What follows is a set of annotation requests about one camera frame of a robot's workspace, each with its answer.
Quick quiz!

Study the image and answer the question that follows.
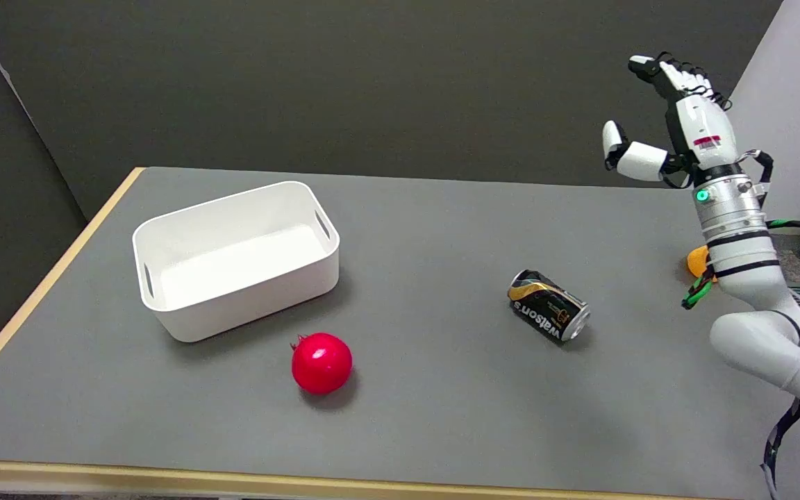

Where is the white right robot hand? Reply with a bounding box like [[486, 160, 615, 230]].
[[602, 52, 742, 190]]

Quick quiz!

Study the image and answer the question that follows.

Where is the black watsons drink can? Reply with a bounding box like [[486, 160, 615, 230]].
[[508, 269, 591, 343]]

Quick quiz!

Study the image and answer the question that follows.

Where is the red pomegranate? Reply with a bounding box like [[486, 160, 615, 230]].
[[290, 332, 353, 396]]

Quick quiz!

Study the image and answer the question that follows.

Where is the white plastic storage bin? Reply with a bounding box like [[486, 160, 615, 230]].
[[132, 181, 340, 343]]

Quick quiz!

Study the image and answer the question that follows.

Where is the green and black cable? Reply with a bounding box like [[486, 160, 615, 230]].
[[681, 219, 800, 310]]

